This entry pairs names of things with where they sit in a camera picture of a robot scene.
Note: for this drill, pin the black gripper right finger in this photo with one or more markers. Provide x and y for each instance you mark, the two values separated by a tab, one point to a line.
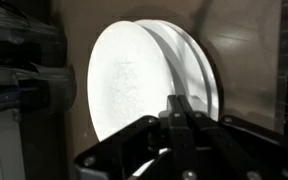
240	150

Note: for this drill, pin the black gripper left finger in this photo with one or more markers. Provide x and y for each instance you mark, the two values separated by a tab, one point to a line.
164	144

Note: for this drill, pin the white top plate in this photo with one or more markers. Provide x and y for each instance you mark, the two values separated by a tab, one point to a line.
128	77

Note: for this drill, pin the white plate pile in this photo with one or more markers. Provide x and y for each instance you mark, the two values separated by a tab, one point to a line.
190	68

